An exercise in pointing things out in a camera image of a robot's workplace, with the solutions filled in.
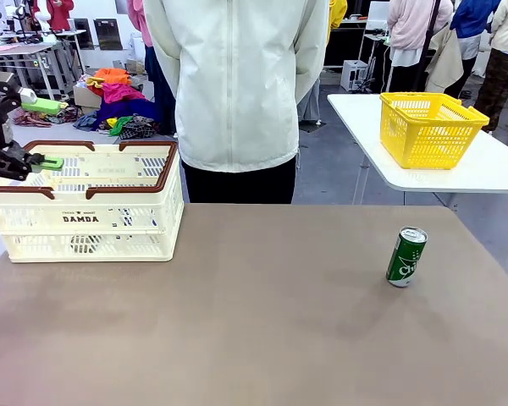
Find dark green drink can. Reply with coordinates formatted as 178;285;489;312
385;226;428;288

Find cream Damda shopping basket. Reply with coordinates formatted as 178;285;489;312
0;140;185;264

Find yellow plastic basket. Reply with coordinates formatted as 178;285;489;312
378;91;491;170

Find grey background work table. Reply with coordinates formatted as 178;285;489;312
0;41;88;99

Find mixed pile of clothes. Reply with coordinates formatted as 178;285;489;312
12;103;82;128

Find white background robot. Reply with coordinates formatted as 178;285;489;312
0;0;59;43

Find cardboard box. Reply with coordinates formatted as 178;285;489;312
72;82;105;110

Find bystander in red top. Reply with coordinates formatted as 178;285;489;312
46;0;75;31

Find orange cloth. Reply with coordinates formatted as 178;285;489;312
86;67;132;96

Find green cloth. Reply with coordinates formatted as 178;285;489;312
108;116;133;137

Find magenta cloth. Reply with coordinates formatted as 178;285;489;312
101;82;147;105

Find purple cloth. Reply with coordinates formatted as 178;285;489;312
93;99;162;128

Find dark checked cloth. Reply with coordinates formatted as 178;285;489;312
120;116;158;140

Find bystander in pink jacket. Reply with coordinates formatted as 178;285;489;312
126;0;177;136

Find person's black trousers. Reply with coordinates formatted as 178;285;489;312
180;156;298;205

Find person's cream zip jacket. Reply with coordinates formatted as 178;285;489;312
142;0;330;173

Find bystander in blue jeans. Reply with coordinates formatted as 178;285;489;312
296;78;323;126

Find bystander in yellow jacket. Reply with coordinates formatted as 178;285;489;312
326;0;348;46

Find white computer case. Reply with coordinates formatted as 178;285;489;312
341;59;369;92

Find bystander in pink sweater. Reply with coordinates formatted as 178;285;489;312
386;0;455;94

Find beige hanging coat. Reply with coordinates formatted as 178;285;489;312
425;25;465;94

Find white side table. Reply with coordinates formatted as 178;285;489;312
326;93;508;195

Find bystander in blue top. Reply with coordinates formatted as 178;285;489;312
448;0;503;99

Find bystander in camouflage trousers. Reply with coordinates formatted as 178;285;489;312
473;0;508;133

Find brown basket handle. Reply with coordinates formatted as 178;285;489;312
0;140;97;200
86;140;179;200

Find grey wall hatch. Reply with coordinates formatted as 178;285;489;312
93;19;124;51
74;18;95;51

